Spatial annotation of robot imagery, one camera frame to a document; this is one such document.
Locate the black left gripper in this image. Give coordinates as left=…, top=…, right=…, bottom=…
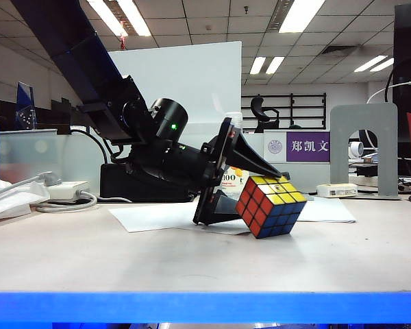
left=126, top=117, right=284, bottom=226

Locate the colourful Rubik's cube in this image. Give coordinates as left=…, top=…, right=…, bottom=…
left=234, top=174, right=308, bottom=240

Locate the clear bottle yellow flower label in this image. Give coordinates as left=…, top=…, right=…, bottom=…
left=221, top=111, right=250, bottom=188

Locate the black office chair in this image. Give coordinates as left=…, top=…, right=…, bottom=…
left=249, top=96, right=281, bottom=134

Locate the purple white name sign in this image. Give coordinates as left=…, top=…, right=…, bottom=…
left=263, top=131, right=331, bottom=164

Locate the white paper sheet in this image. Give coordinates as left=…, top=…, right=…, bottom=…
left=108, top=202, right=251, bottom=236
left=294, top=197, right=357, bottom=223

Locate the small white box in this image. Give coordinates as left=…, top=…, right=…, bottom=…
left=316, top=183, right=359, bottom=199

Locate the black shelf rack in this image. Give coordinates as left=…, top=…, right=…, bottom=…
left=241, top=92, right=327, bottom=133

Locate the grey metal bookend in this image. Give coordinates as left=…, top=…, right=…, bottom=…
left=329, top=102, right=402, bottom=200

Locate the white board panel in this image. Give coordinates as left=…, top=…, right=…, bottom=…
left=108, top=40, right=243, bottom=138

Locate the black box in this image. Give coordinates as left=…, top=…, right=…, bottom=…
left=98, top=162, right=199, bottom=204

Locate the long ceiling light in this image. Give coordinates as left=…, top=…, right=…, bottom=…
left=265, top=56, right=285, bottom=75
left=249, top=56, right=266, bottom=75
left=277, top=0, right=325, bottom=34
left=369, top=58, right=395, bottom=73
left=87, top=0, right=129, bottom=37
left=353, top=54, right=388, bottom=73
left=118, top=0, right=152, bottom=37

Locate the small white fan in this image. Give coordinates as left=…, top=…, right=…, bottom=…
left=348, top=141, right=365, bottom=159

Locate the blue table edge strip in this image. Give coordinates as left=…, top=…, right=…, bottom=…
left=0, top=291, right=411, bottom=325

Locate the white power adapter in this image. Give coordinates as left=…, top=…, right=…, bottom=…
left=44, top=180, right=91, bottom=202

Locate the grey plug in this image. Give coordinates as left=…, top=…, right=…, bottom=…
left=32, top=171, right=62, bottom=188

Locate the frosted desk partition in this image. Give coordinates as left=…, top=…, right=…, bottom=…
left=0, top=128, right=332, bottom=195

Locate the black monitor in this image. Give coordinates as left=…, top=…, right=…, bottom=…
left=393, top=3, right=411, bottom=145

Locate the blue triangular trophy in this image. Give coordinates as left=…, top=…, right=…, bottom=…
left=14, top=81, right=38, bottom=130

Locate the white plastic bag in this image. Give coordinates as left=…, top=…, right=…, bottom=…
left=0, top=175, right=51, bottom=222

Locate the thin black cable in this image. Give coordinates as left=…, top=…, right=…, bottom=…
left=70, top=127, right=112, bottom=165

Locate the white coiled cable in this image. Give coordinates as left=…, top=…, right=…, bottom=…
left=34, top=191, right=133, bottom=213

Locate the white usb cable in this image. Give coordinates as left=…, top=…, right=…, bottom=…
left=366, top=78, right=411, bottom=103

